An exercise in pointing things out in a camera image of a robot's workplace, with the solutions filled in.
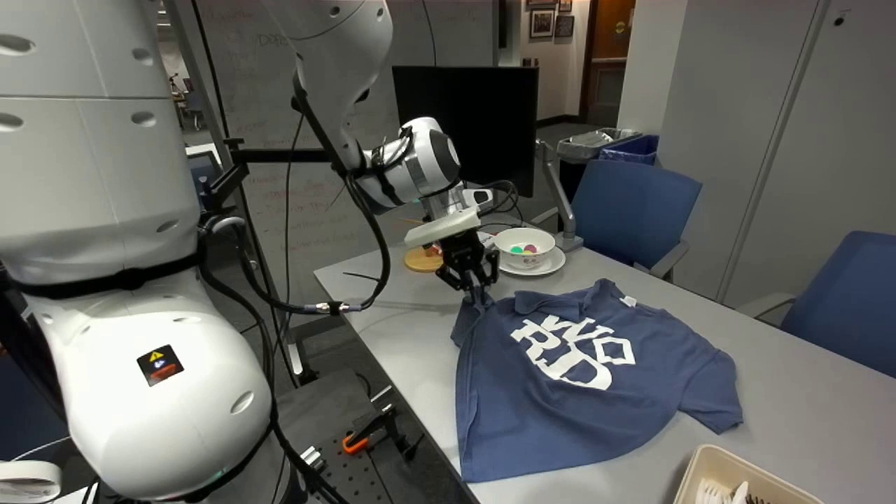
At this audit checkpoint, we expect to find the brown wooden door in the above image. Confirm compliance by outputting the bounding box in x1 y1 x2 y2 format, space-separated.
583 0 638 127

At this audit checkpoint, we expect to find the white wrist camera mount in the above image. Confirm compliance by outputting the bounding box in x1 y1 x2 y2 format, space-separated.
403 209 487 252

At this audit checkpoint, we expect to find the blue recycling bin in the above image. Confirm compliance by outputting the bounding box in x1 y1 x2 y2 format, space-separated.
599 132 660 168

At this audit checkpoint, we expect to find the beige cutlery tray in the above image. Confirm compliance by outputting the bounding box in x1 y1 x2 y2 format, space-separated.
670 440 828 504

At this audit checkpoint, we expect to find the white bowl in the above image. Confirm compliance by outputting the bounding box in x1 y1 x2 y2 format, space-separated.
494 224 560 272

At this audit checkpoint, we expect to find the blue printed T-shirt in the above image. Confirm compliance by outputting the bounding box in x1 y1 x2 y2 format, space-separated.
450 277 749 484

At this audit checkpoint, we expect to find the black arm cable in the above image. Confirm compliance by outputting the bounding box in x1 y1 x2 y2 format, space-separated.
194 80 394 504

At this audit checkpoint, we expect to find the black stand with crossbar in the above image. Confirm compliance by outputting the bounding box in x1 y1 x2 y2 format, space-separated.
200 136 337 385

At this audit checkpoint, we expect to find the light grey cabinet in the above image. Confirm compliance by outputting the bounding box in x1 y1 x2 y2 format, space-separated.
653 0 896 309

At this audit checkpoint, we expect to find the orange black clamp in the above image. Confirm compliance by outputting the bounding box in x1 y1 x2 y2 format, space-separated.
338 417 400 459

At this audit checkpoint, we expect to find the small dark monitor screen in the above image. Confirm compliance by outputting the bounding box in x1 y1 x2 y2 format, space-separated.
186 141 226 200

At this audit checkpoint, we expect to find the white lined waste bin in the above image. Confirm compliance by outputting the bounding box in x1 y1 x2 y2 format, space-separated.
558 125 616 168

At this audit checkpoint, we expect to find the blue office chair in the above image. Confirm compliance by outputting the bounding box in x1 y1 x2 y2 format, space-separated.
739 230 896 377
569 153 705 279

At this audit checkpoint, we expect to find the grey camera stand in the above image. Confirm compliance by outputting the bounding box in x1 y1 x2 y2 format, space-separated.
536 136 589 255

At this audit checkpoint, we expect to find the black computer monitor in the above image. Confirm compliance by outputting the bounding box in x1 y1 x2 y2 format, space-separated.
390 63 541 197

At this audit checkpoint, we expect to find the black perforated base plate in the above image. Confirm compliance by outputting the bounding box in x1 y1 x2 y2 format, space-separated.
270 365 471 504

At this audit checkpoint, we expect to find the white rounded device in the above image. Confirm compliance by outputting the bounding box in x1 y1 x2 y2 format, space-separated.
0 459 65 504

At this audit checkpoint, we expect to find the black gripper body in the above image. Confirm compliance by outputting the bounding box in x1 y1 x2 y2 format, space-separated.
435 232 502 277

